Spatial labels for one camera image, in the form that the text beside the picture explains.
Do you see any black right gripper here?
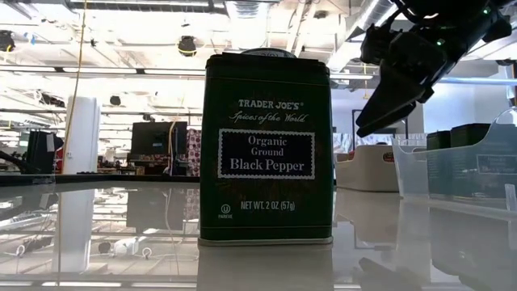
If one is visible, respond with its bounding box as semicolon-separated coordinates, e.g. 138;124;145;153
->
355;32;449;138

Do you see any green black pepper tin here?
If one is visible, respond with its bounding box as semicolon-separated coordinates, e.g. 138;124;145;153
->
197;52;335;247
426;129;453;195
450;123;494;195
474;135;517;201

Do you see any clear plastic bin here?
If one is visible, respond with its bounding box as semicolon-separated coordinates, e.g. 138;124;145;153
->
390;107;517;211

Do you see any white plastic bin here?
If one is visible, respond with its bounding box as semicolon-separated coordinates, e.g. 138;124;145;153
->
334;144;401;193

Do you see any floral patterned cloth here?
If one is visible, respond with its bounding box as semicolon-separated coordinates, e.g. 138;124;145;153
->
186;128;202;178

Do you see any black computer monitor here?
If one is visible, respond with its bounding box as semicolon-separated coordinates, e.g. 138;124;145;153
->
131;120;189;154

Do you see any white round column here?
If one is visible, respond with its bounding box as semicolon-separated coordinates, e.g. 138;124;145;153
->
64;95;101;175

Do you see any black computer tower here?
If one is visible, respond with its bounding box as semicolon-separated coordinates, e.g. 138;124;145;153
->
25;129;65;175

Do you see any short yellow hanging cord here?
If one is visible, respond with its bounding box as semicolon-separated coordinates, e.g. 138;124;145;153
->
362;64;371;101

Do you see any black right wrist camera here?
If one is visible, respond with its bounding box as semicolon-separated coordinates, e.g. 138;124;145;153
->
360;23;399;65

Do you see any black ceiling lamp yellow ring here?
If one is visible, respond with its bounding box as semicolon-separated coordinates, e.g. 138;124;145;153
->
177;35;198;57

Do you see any black aluminium table frame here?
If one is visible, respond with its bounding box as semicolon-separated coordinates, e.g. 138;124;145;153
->
0;173;201;188

